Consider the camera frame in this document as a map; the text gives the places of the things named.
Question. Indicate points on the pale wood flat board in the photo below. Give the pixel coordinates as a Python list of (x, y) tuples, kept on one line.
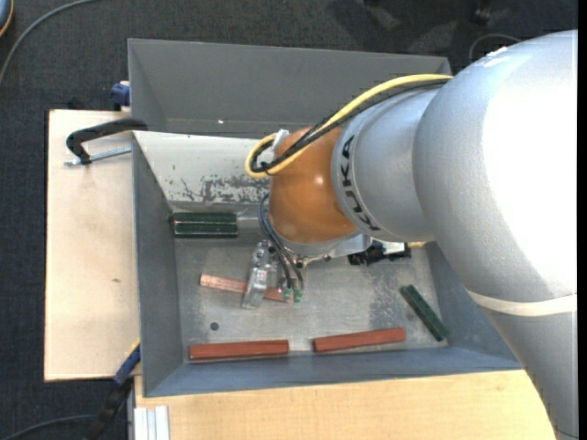
[(91, 245)]

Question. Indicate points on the grey metal bin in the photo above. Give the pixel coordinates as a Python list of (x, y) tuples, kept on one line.
[(339, 300)]

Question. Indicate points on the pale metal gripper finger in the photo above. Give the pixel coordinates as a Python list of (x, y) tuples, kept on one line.
[(262, 282), (250, 291)]

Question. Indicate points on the dark green flat block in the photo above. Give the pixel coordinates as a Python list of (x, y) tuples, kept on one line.
[(424, 312), (204, 225)]

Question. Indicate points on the red-brown flat block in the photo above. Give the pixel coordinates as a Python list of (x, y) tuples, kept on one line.
[(238, 350), (220, 283), (360, 340)]

